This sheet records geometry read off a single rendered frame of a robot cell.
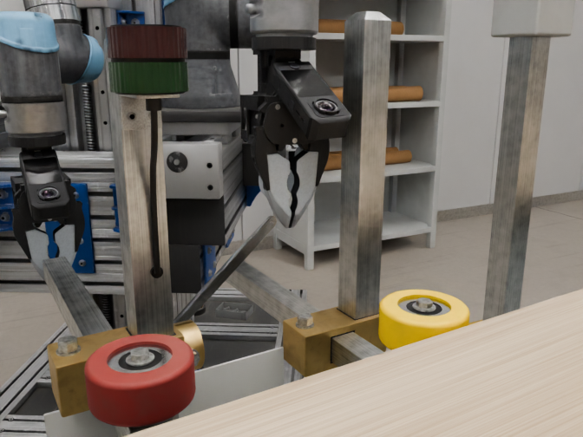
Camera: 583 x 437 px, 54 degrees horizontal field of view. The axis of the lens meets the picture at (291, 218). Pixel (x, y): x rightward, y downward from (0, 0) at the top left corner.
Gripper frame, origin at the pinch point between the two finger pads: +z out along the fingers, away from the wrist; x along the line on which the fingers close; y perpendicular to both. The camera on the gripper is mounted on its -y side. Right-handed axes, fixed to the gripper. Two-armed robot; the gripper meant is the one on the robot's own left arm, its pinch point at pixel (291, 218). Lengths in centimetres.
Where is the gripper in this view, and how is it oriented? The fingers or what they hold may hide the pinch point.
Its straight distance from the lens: 66.2
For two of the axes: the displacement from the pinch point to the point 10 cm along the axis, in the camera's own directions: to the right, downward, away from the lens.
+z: 0.0, 9.7, 2.4
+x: -9.1, 1.0, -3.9
